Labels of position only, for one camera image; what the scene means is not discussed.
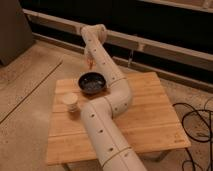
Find orange pepper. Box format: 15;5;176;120
86;58;93;70

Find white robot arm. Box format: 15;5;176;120
81;24;147;171

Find black bowl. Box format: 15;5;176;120
78;72;106;94

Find white paper cup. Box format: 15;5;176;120
62;93;78;112

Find grey cabinet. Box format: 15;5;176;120
0;0;35;66

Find wooden board table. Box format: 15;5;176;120
46;72;191;165

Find white window frame rail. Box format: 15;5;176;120
23;9;213;72

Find black cables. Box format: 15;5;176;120
172;96;213;171

